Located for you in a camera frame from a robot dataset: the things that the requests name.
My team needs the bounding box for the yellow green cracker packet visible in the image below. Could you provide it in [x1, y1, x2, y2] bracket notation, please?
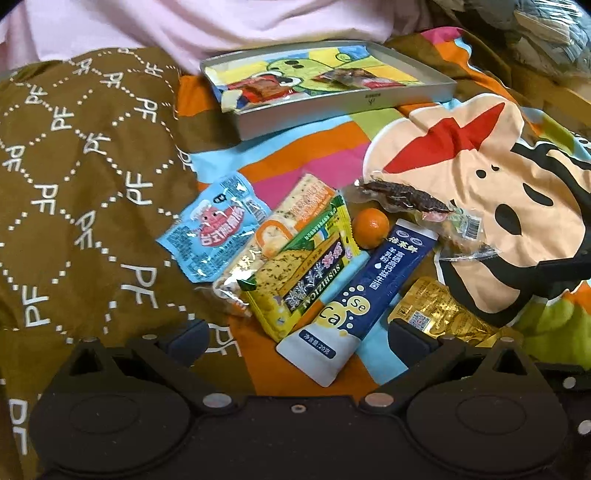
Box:
[238, 196, 361, 342]

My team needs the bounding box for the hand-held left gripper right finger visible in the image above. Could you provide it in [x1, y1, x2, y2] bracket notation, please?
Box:
[360, 318, 539, 414]

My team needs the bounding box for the clear dried meat packet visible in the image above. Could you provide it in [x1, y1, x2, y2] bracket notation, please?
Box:
[353, 173, 502, 261]

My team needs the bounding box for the grey tray with cartoon lining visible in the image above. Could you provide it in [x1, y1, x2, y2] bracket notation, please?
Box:
[199, 39, 458, 141]

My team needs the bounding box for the light blue sausage packet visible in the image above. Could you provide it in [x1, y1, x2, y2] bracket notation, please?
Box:
[156, 174, 272, 283]

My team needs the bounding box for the black dotted cloth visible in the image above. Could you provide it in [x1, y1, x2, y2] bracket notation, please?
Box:
[538, 360, 591, 446]

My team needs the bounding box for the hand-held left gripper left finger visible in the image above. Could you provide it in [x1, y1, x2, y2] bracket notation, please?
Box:
[68, 318, 238, 414]

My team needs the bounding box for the red snack packet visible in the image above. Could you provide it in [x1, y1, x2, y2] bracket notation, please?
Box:
[321, 68, 393, 90]
[238, 76, 289, 102]

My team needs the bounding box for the dark blue powder stick packet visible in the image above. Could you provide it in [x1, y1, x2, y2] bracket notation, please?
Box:
[276, 220, 439, 387]

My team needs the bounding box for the brown cartoon printed blanket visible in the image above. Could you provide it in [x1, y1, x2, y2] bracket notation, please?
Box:
[0, 25, 591, 480]

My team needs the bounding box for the clear rice cracker packet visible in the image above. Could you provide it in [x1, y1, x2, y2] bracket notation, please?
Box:
[212, 173, 338, 317]

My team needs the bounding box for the pink bed sheet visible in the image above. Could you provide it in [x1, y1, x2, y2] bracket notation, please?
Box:
[0, 0, 444, 77]

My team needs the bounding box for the gold foil snack packet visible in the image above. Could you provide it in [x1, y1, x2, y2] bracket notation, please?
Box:
[387, 276, 509, 347]

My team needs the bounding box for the small orange tangerine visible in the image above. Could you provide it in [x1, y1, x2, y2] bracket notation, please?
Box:
[352, 208, 391, 247]

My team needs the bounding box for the clear plastic bag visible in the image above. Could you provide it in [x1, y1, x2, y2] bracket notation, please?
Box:
[462, 0, 591, 75]

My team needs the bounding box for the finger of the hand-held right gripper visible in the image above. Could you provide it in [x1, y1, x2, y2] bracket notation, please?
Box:
[542, 277, 591, 303]
[536, 247, 591, 277]

